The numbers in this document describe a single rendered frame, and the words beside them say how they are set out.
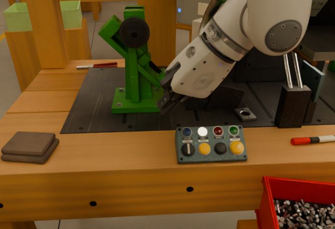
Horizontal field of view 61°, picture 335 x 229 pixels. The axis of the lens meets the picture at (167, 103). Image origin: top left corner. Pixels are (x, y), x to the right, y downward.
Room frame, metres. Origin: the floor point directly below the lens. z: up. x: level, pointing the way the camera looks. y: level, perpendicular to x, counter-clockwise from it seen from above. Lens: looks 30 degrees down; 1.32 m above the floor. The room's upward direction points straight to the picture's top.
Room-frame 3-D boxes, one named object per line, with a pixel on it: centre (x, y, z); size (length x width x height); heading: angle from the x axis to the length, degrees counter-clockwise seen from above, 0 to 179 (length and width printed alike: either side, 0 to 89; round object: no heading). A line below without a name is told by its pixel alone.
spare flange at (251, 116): (0.66, -0.21, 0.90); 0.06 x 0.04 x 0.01; 12
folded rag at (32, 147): (0.51, 0.31, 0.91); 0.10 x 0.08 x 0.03; 83
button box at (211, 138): (0.51, -0.09, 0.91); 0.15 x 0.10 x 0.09; 93
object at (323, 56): (0.73, -0.35, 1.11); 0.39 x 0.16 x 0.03; 3
